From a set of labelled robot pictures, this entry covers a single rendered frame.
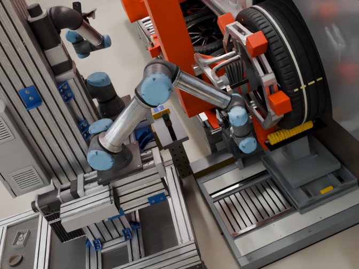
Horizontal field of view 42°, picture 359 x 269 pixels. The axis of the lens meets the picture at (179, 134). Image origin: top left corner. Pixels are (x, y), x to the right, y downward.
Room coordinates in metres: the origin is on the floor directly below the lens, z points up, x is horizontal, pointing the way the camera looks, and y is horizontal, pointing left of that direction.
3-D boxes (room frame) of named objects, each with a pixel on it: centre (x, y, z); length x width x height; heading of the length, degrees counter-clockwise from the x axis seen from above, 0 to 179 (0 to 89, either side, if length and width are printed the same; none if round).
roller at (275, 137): (1.99, -0.56, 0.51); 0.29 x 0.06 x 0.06; 94
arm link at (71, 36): (2.65, 0.36, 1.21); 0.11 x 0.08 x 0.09; 164
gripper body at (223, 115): (1.78, -0.24, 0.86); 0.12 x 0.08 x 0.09; 4
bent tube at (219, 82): (2.00, -0.34, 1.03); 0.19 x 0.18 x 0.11; 94
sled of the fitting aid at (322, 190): (2.06, -0.63, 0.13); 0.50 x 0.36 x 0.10; 4
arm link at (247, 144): (1.62, -0.26, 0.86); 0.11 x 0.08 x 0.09; 4
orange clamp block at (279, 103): (1.79, -0.48, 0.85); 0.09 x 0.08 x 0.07; 4
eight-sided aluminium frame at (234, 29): (2.11, -0.45, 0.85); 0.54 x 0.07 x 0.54; 4
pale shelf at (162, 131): (2.59, 0.05, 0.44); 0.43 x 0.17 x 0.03; 4
